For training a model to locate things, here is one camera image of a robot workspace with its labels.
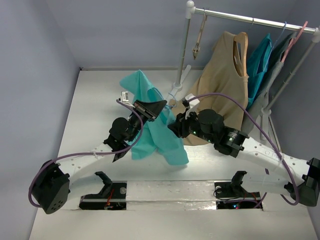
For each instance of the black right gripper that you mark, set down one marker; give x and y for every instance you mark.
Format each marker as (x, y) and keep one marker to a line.
(181, 124)

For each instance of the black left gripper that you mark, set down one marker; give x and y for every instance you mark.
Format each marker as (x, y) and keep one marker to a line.
(149, 110)

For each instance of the teal t shirt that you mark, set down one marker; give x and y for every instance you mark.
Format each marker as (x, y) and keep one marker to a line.
(156, 135)

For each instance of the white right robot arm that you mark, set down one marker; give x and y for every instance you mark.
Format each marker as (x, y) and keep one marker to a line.
(298, 178)

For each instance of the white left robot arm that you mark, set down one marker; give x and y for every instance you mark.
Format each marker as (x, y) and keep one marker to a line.
(55, 181)

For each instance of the wooden clip hanger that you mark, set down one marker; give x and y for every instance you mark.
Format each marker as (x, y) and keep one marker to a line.
(196, 48)

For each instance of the grey hanging shirt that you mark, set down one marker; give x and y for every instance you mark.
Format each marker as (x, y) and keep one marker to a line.
(258, 108)

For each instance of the turquoise hanging shirt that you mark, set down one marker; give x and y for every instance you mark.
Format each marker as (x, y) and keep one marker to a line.
(257, 66)

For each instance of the pink hanger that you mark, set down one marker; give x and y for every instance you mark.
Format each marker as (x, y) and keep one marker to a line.
(293, 41)

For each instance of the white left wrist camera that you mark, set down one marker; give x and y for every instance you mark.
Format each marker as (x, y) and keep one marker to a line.
(124, 98)

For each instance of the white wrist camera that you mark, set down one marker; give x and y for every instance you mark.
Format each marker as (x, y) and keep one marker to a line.
(124, 98)
(191, 104)

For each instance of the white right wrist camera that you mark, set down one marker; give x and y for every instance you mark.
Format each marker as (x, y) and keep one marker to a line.
(191, 104)

